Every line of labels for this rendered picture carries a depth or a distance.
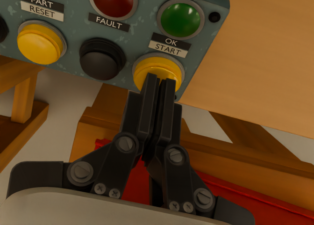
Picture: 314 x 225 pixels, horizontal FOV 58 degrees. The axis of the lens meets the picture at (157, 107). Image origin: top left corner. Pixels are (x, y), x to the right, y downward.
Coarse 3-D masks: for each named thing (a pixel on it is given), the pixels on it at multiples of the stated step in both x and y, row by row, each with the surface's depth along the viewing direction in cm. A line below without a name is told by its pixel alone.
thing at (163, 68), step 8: (144, 64) 16; (152, 64) 16; (160, 64) 16; (168, 64) 16; (136, 72) 17; (144, 72) 16; (152, 72) 16; (160, 72) 16; (168, 72) 16; (176, 72) 16; (136, 80) 17; (144, 80) 17; (160, 80) 16; (176, 80) 17; (176, 88) 17
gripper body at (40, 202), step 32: (32, 192) 10; (64, 192) 10; (0, 224) 9; (32, 224) 9; (64, 224) 9; (96, 224) 9; (128, 224) 10; (160, 224) 10; (192, 224) 10; (224, 224) 11
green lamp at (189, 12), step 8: (168, 8) 14; (176, 8) 14; (184, 8) 14; (192, 8) 14; (168, 16) 14; (176, 16) 14; (184, 16) 14; (192, 16) 14; (168, 24) 14; (176, 24) 14; (184, 24) 14; (192, 24) 14; (168, 32) 15; (176, 32) 15; (184, 32) 15; (192, 32) 15
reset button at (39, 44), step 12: (36, 24) 15; (24, 36) 15; (36, 36) 15; (48, 36) 15; (24, 48) 16; (36, 48) 16; (48, 48) 16; (60, 48) 16; (36, 60) 16; (48, 60) 16
